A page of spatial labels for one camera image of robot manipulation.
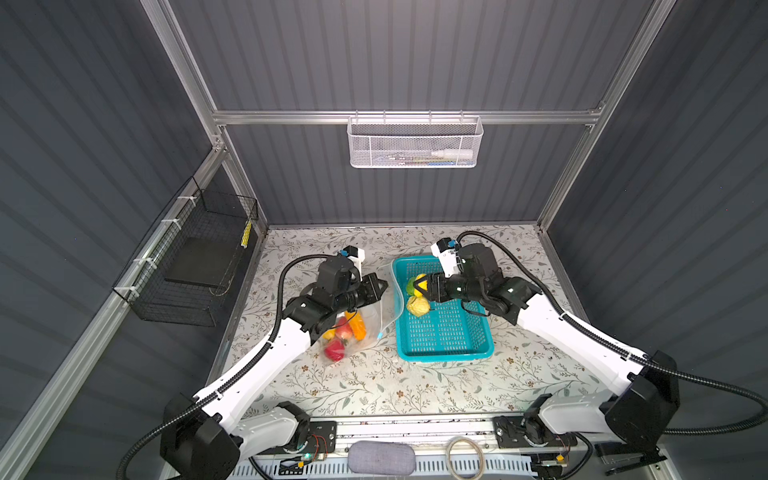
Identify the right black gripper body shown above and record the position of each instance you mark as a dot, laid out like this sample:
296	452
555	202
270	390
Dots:
452	287

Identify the black wire basket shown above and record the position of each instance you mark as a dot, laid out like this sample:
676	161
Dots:
204	213

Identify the orange carrot toy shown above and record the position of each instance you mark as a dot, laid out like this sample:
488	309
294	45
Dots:
357	324

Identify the teal plastic basket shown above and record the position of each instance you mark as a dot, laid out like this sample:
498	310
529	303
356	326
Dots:
448	332

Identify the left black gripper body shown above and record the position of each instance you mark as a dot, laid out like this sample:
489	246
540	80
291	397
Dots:
359	294

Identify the clear zip top bag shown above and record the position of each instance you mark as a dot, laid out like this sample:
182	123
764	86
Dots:
378	319

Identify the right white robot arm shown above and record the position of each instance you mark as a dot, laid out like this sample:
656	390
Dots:
636	403

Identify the black pad in basket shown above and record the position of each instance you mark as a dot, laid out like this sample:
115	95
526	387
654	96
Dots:
202	262

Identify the grey fabric pouch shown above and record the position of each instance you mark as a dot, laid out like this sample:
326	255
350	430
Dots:
381	458

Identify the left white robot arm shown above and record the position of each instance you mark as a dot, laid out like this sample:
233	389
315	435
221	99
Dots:
207	435

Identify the white wire mesh basket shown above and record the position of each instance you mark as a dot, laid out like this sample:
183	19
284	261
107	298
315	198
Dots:
414	142

